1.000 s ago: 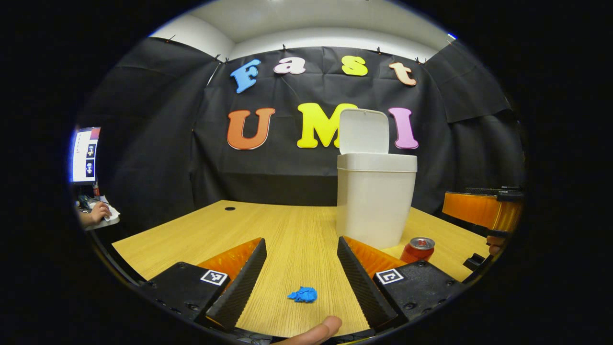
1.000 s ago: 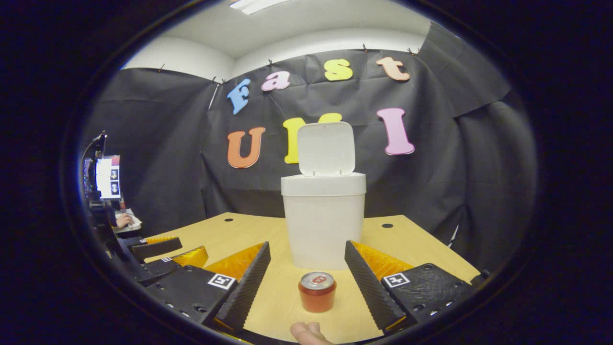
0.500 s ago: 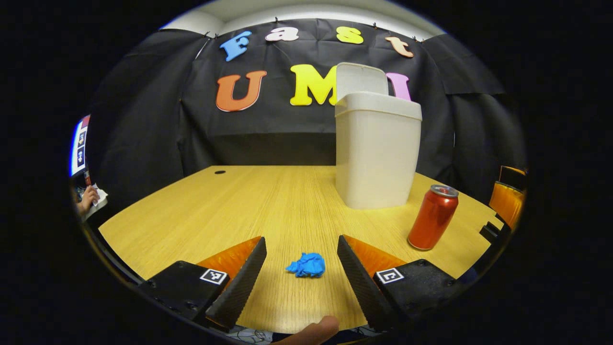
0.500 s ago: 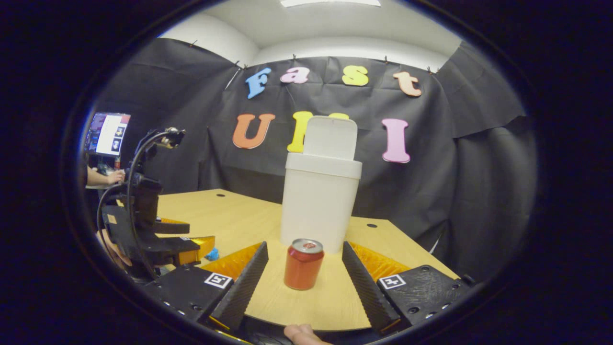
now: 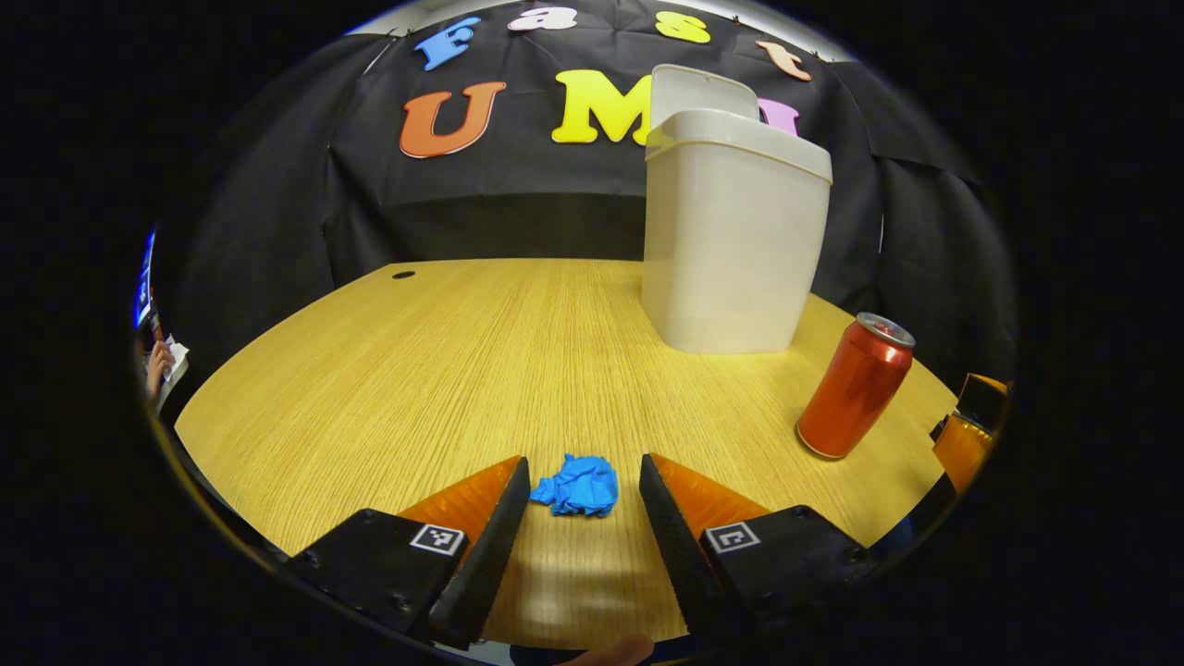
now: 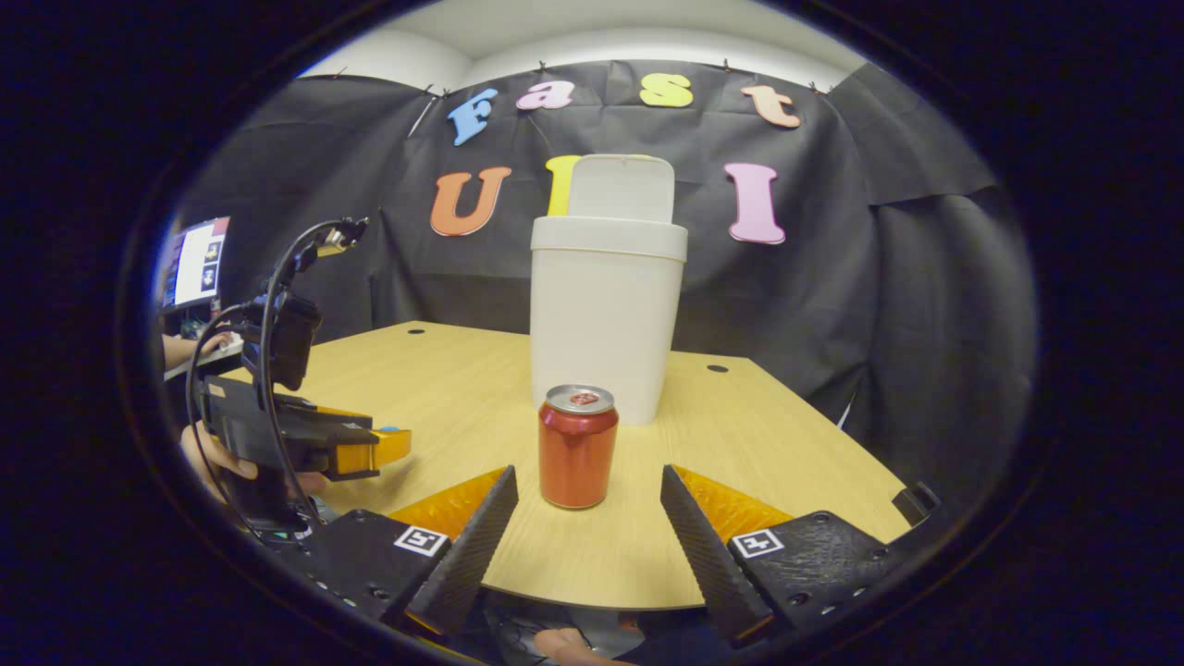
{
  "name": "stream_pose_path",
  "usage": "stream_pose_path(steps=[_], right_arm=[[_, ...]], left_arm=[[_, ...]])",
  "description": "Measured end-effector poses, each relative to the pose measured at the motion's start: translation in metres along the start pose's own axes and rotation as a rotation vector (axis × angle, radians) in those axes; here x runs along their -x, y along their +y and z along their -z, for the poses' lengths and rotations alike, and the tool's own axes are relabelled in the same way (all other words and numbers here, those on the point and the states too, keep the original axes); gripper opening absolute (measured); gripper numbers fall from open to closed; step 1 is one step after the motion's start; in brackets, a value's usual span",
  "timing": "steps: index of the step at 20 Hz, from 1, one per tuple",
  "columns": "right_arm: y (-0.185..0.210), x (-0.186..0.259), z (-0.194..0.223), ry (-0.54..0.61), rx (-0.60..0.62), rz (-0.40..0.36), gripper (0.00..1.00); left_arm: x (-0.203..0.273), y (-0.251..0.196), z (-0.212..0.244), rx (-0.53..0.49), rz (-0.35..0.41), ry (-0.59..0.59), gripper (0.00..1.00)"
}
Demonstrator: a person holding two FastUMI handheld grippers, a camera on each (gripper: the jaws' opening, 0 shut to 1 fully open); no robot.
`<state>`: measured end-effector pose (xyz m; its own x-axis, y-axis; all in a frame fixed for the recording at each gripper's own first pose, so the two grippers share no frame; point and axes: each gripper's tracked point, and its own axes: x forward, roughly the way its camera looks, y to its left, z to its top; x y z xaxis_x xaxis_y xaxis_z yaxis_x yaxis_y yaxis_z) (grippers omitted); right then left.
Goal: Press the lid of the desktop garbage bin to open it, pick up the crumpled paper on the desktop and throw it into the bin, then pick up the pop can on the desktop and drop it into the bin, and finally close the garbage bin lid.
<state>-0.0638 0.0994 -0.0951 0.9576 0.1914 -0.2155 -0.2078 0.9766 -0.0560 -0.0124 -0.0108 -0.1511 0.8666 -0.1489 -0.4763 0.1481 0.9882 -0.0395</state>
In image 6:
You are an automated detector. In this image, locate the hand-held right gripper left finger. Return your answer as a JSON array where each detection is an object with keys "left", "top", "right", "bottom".
[{"left": 301, "top": 464, "right": 520, "bottom": 639}]

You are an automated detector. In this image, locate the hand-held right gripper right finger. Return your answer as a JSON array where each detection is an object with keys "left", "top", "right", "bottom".
[{"left": 660, "top": 463, "right": 913, "bottom": 648}]

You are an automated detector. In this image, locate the red pop can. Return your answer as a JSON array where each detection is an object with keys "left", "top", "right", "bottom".
[{"left": 538, "top": 384, "right": 620, "bottom": 510}]

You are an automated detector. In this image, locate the white desktop garbage bin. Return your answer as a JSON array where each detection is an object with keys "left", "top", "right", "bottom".
[{"left": 530, "top": 154, "right": 689, "bottom": 426}]

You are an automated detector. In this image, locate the computer monitor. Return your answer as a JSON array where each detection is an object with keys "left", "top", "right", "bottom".
[{"left": 162, "top": 216, "right": 230, "bottom": 311}]

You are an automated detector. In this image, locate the black backdrop cloth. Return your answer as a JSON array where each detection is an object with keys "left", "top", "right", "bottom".
[{"left": 176, "top": 60, "right": 1037, "bottom": 482}]

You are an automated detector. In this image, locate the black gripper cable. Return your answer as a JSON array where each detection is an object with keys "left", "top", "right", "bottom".
[{"left": 185, "top": 217, "right": 371, "bottom": 537}]

